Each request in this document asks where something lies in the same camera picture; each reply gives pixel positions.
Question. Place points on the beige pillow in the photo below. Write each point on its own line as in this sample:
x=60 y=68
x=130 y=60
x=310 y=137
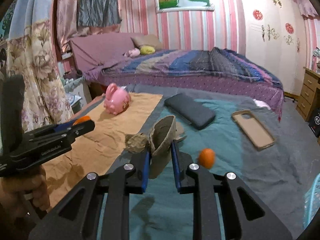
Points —
x=147 y=40

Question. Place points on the dark blue bag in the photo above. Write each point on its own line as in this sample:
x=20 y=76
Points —
x=315 y=122

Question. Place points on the grey hanging cloth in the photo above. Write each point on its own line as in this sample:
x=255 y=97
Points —
x=100 y=2

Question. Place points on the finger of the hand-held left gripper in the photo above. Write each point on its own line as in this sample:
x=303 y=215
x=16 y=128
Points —
x=82 y=128
x=63 y=127

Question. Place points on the purple bed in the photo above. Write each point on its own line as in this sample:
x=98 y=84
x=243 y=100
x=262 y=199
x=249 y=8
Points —
x=200 y=83

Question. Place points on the floral curtain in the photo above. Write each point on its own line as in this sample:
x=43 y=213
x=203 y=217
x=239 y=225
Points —
x=37 y=67

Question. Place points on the wooden drawer desk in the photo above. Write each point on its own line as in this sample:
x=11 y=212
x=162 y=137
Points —
x=308 y=90

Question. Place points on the pink satin curtain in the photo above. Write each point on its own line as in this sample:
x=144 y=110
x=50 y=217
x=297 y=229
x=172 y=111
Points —
x=70 y=10

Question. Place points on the pink plush toy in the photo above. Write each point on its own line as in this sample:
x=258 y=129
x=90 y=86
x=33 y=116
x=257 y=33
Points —
x=133 y=52

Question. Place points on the crumpled brown paper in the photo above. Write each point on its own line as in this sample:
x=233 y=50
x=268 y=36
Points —
x=136 y=142

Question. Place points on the beige phone case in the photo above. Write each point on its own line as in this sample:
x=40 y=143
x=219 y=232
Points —
x=255 y=132

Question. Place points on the person's left hand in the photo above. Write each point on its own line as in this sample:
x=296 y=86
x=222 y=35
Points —
x=37 y=187

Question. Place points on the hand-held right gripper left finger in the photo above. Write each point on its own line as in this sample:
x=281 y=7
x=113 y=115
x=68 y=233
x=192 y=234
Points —
x=146 y=172

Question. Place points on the pink piggy bank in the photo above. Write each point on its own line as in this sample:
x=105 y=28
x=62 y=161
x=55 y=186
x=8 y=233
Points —
x=116 y=102

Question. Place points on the pink valance curtain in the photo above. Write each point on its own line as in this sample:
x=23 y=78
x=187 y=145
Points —
x=305 y=5

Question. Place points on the black flat case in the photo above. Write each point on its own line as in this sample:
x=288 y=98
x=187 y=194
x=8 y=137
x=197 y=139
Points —
x=190 y=110

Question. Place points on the yellow plush toy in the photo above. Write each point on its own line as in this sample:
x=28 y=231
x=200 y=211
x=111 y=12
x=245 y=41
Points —
x=147 y=50

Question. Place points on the purple headboard cover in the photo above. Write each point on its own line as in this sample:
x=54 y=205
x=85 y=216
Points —
x=100 y=50

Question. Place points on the white wardrobe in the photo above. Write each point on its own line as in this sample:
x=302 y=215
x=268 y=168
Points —
x=250 y=55

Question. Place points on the striped purple quilt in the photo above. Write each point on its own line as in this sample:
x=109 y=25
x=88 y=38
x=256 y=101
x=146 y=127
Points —
x=187 y=62

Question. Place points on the light blue plastic basket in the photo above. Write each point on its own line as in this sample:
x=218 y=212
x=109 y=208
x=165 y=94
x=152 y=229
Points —
x=311 y=205

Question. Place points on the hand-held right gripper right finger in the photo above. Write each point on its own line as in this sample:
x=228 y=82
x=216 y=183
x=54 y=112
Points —
x=176 y=170

